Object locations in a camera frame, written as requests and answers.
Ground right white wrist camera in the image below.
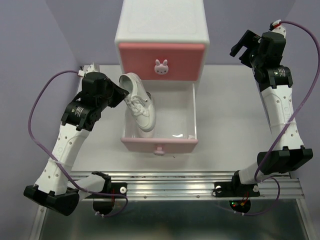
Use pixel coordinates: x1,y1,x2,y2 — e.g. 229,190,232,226
269,19,287,38

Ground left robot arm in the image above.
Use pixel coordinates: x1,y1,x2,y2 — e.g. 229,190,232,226
23,71,129,216

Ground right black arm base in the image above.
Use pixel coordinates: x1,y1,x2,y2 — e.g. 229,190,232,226
212,181,260,215

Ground pink top drawer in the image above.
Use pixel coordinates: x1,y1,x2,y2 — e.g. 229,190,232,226
118,42,206,82

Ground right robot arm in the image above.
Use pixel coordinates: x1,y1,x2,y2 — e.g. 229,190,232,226
230,29,313,195

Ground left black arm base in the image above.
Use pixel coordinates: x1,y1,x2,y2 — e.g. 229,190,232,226
89,171,129,218

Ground aluminium mounting rail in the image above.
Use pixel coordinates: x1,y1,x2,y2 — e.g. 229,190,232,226
41,171,306,201

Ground white sneaker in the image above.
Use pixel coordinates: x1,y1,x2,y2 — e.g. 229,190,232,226
119,72,156,133
135,91,156,138

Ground white sneaker front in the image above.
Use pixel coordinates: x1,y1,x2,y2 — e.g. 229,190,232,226
135,91,156,138

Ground light pink bottom drawer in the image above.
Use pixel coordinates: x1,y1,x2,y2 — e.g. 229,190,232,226
121,80,198,156

